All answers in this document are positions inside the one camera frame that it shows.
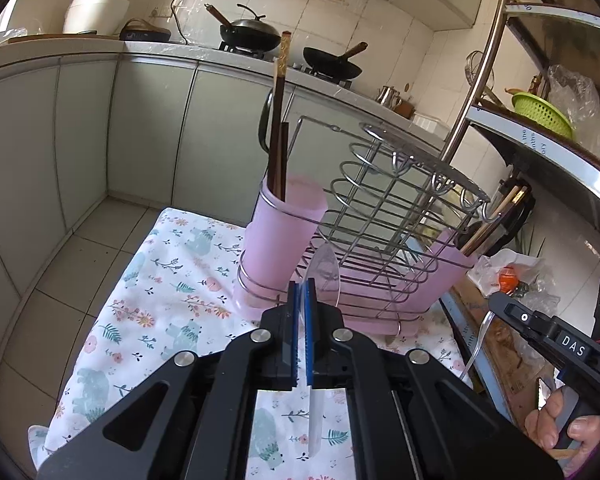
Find metal strainer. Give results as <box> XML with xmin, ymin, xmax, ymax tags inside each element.
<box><xmin>464</xmin><ymin>51</ymin><xmax>497</xmax><ymax>107</ymax></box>

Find pink drip tray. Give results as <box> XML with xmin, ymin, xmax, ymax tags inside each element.
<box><xmin>292</xmin><ymin>255</ymin><xmax>431</xmax><ymax>336</ymax></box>

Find wire utensil rack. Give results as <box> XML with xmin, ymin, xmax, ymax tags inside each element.
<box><xmin>236</xmin><ymin>115</ymin><xmax>494</xmax><ymax>337</ymax></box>

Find metal kettle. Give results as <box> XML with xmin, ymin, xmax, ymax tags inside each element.
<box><xmin>377</xmin><ymin>85</ymin><xmax>402</xmax><ymax>110</ymax></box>

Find wooden cutting board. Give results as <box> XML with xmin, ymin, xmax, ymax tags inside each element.
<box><xmin>7</xmin><ymin>32</ymin><xmax>122</xmax><ymax>44</ymax></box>

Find pink plastic cup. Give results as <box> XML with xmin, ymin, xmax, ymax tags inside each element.
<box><xmin>232</xmin><ymin>174</ymin><xmax>329</xmax><ymax>322</ymax></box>
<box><xmin>400</xmin><ymin>230</ymin><xmax>479</xmax><ymax>322</ymax></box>

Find metal shelf rack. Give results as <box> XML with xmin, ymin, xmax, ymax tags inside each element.
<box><xmin>437</xmin><ymin>0</ymin><xmax>600</xmax><ymax>411</ymax></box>

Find clear plastic spoon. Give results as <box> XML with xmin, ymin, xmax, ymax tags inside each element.
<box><xmin>300</xmin><ymin>246</ymin><xmax>342</xmax><ymax>459</ymax></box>

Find light wooden chopstick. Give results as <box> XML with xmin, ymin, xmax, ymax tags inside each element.
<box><xmin>461</xmin><ymin>185</ymin><xmax>522</xmax><ymax>252</ymax></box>
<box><xmin>467</xmin><ymin>189</ymin><xmax>529</xmax><ymax>255</ymax></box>

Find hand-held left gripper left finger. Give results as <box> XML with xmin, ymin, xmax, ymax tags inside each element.
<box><xmin>36</xmin><ymin>281</ymin><xmax>301</xmax><ymax>480</ymax></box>

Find person's right hand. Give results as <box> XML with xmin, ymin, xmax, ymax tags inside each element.
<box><xmin>524</xmin><ymin>387</ymin><xmax>600</xmax><ymax>463</ymax></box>

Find green plastic basket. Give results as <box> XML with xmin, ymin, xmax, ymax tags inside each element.
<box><xmin>511</xmin><ymin>91</ymin><xmax>577</xmax><ymax>141</ymax></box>

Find black spoon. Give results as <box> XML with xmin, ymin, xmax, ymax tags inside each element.
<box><xmin>257</xmin><ymin>88</ymin><xmax>276</xmax><ymax>154</ymax></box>

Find orange and white bag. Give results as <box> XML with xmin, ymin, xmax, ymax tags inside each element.
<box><xmin>467</xmin><ymin>249</ymin><xmax>549</xmax><ymax>307</ymax></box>

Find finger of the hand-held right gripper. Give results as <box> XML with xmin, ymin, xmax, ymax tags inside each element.
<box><xmin>489</xmin><ymin>291</ymin><xmax>537</xmax><ymax>343</ymax></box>

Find pale green base cabinets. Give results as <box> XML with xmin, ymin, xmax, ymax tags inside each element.
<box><xmin>0</xmin><ymin>46</ymin><xmax>512</xmax><ymax>311</ymax></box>

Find black power cable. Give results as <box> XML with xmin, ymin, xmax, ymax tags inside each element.
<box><xmin>169</xmin><ymin>0</ymin><xmax>199</xmax><ymax>47</ymax></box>

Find clear plastic utensil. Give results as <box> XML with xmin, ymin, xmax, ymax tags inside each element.
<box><xmin>459</xmin><ymin>307</ymin><xmax>496</xmax><ymax>379</ymax></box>

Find dark chopstick with patterned top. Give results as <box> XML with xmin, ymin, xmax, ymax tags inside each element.
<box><xmin>267</xmin><ymin>57</ymin><xmax>284</xmax><ymax>197</ymax></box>
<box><xmin>272</xmin><ymin>31</ymin><xmax>292</xmax><ymax>198</ymax></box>

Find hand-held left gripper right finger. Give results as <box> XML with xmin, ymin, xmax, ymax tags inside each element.
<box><xmin>302</xmin><ymin>280</ymin><xmax>563</xmax><ymax>480</ymax></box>

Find black wok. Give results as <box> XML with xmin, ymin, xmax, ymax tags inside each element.
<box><xmin>302</xmin><ymin>41</ymin><xmax>369</xmax><ymax>79</ymax></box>

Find white plastic box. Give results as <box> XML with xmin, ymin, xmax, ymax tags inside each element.
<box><xmin>412</xmin><ymin>112</ymin><xmax>442</xmax><ymax>134</ymax></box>

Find wok with lid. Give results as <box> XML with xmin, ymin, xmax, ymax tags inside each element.
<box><xmin>205</xmin><ymin>3</ymin><xmax>284</xmax><ymax>52</ymax></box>

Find white rice cooker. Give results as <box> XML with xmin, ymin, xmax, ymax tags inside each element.
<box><xmin>62</xmin><ymin>0</ymin><xmax>131</xmax><ymax>36</ymax></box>

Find clear plastic bag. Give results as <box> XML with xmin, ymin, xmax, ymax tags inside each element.
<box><xmin>546</xmin><ymin>63</ymin><xmax>600</xmax><ymax>172</ymax></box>

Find floral tablecloth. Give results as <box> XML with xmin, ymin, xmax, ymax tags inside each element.
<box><xmin>27</xmin><ymin>207</ymin><xmax>476</xmax><ymax>480</ymax></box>

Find gas stove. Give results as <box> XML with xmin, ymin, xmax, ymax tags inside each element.
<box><xmin>217</xmin><ymin>42</ymin><xmax>354</xmax><ymax>89</ymax></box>

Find dark brown chopstick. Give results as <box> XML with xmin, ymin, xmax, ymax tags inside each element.
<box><xmin>277</xmin><ymin>122</ymin><xmax>292</xmax><ymax>202</ymax></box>

